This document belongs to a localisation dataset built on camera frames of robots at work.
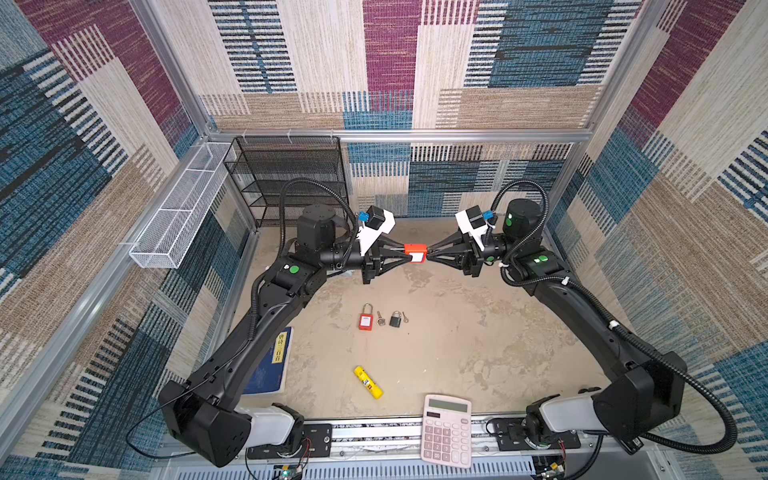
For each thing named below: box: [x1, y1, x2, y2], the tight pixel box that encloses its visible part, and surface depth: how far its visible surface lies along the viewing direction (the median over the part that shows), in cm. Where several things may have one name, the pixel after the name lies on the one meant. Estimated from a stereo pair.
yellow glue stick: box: [354, 366, 384, 400], surface depth 82 cm
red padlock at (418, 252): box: [404, 243, 428, 264], surface depth 62 cm
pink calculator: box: [420, 394, 472, 469], surface depth 75 cm
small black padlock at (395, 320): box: [389, 310, 402, 328], surface depth 96 cm
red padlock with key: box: [358, 302, 374, 331], surface depth 94 cm
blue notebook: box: [243, 327, 294, 395], surface depth 85 cm
